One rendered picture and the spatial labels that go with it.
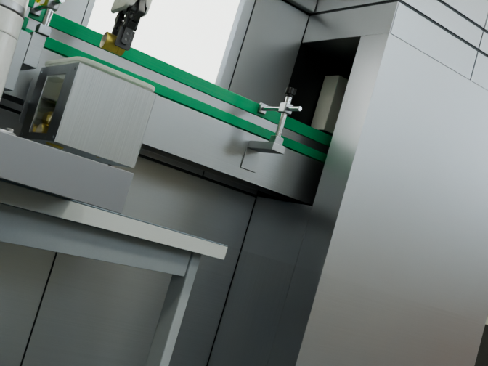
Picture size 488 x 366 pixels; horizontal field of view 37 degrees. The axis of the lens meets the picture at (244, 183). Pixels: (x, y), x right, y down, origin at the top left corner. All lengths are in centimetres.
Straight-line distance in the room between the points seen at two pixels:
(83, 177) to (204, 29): 103
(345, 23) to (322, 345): 91
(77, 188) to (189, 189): 100
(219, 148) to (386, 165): 46
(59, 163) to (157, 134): 74
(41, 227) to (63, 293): 68
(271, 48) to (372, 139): 46
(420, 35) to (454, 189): 46
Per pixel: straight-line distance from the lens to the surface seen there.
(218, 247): 172
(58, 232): 133
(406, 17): 206
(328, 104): 227
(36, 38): 157
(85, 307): 199
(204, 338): 219
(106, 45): 149
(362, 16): 212
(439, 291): 223
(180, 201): 206
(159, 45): 199
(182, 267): 169
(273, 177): 197
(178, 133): 181
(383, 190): 200
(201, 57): 205
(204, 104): 186
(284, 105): 186
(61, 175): 107
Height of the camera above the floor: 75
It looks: 5 degrees up
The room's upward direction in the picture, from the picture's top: 16 degrees clockwise
